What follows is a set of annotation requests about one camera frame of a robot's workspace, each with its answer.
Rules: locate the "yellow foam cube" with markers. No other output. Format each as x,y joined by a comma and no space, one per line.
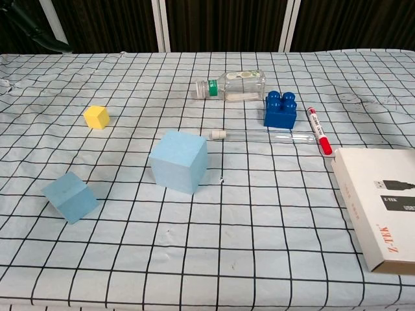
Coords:
95,118

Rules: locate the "small light blue foam cube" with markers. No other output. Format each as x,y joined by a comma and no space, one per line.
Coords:
69,197

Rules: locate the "glass test tube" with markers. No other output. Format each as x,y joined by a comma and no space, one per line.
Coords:
217,134

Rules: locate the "large light blue foam cube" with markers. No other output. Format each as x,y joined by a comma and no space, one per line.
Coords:
178,162

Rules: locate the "checkered white tablecloth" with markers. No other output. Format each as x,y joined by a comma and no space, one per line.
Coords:
227,226

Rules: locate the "clear plastic bottle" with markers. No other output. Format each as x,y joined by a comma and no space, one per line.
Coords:
240,87

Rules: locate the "dark blue building block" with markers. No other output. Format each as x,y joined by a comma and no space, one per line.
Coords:
279,116

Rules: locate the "red and white marker pen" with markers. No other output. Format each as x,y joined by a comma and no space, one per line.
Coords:
319,131

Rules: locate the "white Z-TEK product box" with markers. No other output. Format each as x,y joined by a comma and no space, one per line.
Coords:
373,201

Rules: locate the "white frame post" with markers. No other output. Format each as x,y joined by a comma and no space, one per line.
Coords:
53,19
163,26
287,26

